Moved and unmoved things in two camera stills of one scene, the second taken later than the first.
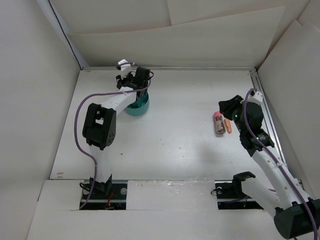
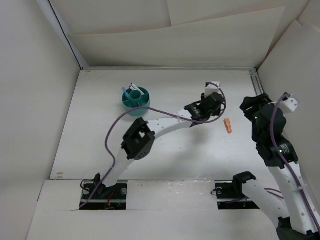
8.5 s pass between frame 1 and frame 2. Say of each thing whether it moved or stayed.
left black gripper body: moved
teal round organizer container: stayed
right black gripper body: moved
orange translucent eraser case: stayed
